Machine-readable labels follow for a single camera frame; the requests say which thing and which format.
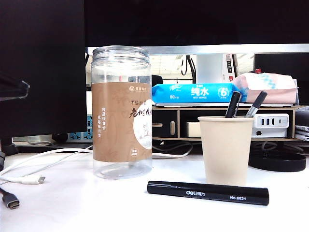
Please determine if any stack of papers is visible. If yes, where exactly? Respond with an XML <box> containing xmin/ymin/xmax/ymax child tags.
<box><xmin>295</xmin><ymin>125</ymin><xmax>309</xmax><ymax>141</ymax></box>

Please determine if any white usb-c cable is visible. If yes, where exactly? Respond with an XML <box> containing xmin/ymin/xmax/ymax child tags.
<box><xmin>0</xmin><ymin>147</ymin><xmax>94</xmax><ymax>186</ymax></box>

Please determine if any beige paper cup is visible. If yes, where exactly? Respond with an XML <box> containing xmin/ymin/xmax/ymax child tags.
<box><xmin>197</xmin><ymin>115</ymin><xmax>255</xmax><ymax>187</ymax></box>

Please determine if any pink tissue pack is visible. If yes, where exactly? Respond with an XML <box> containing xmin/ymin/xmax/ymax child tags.
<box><xmin>231</xmin><ymin>72</ymin><xmax>298</xmax><ymax>104</ymax></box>

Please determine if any black round knob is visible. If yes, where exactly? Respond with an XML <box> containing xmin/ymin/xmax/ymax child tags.
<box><xmin>52</xmin><ymin>132</ymin><xmax>69</xmax><ymax>144</ymax></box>

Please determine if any clear plastic jar brown label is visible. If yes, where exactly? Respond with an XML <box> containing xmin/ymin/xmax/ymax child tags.
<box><xmin>91</xmin><ymin>45</ymin><xmax>153</xmax><ymax>180</ymax></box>

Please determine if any black cable grey connector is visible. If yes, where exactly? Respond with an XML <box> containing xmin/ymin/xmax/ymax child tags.
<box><xmin>0</xmin><ymin>187</ymin><xmax>21</xmax><ymax>210</ymax></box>

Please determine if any cream box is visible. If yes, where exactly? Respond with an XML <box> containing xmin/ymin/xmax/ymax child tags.
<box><xmin>185</xmin><ymin>121</ymin><xmax>201</xmax><ymax>138</ymax></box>

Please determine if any black monitor silver bezel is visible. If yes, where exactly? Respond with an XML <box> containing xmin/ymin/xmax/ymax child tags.
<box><xmin>84</xmin><ymin>0</ymin><xmax>309</xmax><ymax>56</ymax></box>

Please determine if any black round base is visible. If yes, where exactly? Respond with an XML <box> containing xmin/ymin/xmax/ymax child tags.
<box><xmin>248</xmin><ymin>147</ymin><xmax>307</xmax><ymax>173</ymax></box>

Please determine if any dark screen panel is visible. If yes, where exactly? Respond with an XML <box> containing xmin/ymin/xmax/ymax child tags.
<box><xmin>254</xmin><ymin>53</ymin><xmax>309</xmax><ymax>106</ymax></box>

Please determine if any grey marker black cap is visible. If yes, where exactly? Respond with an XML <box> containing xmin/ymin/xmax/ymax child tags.
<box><xmin>245</xmin><ymin>91</ymin><xmax>268</xmax><ymax>118</ymax></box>

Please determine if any thick black marker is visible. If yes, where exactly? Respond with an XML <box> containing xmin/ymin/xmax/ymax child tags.
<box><xmin>147</xmin><ymin>180</ymin><xmax>270</xmax><ymax>206</ymax></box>

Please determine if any blue power strip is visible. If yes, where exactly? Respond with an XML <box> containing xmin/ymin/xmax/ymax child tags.
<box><xmin>67</xmin><ymin>115</ymin><xmax>94</xmax><ymax>143</ymax></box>

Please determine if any wooden desk shelf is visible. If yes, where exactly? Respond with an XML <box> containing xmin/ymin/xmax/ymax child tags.
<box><xmin>151</xmin><ymin>103</ymin><xmax>309</xmax><ymax>141</ymax></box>

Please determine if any slim black marker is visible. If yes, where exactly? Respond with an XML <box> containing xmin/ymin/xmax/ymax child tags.
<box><xmin>225</xmin><ymin>91</ymin><xmax>242</xmax><ymax>118</ymax></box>

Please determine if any white usb charger block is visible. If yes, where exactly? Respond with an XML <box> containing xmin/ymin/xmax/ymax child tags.
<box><xmin>252</xmin><ymin>113</ymin><xmax>290</xmax><ymax>138</ymax></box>

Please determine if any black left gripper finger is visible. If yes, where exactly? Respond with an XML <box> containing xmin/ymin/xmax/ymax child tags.
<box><xmin>0</xmin><ymin>72</ymin><xmax>30</xmax><ymax>102</ymax></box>

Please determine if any grey flat item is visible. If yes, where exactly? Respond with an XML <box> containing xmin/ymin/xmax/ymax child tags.
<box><xmin>295</xmin><ymin>106</ymin><xmax>309</xmax><ymax>126</ymax></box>

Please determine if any black hanging cable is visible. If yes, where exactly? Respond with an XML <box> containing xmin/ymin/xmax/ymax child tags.
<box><xmin>181</xmin><ymin>55</ymin><xmax>197</xmax><ymax>84</ymax></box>

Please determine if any white column with stickers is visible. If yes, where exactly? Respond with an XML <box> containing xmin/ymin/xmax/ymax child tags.
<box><xmin>197</xmin><ymin>53</ymin><xmax>239</xmax><ymax>84</ymax></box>

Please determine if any thin white cable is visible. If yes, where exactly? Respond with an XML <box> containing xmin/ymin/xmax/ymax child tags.
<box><xmin>152</xmin><ymin>146</ymin><xmax>194</xmax><ymax>159</ymax></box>

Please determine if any blue wet wipes pack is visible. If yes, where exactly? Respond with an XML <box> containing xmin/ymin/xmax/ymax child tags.
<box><xmin>151</xmin><ymin>83</ymin><xmax>248</xmax><ymax>103</ymax></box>

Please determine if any white paper sheet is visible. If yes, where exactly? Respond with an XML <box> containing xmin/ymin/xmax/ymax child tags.
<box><xmin>57</xmin><ymin>158</ymin><xmax>309</xmax><ymax>232</ymax></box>

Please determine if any black flat board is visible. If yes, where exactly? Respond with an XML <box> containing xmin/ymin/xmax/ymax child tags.
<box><xmin>14</xmin><ymin>142</ymin><xmax>94</xmax><ymax>153</ymax></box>

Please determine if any black monitor stand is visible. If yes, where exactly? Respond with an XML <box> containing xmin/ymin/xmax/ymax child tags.
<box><xmin>0</xmin><ymin>136</ymin><xmax>19</xmax><ymax>170</ymax></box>

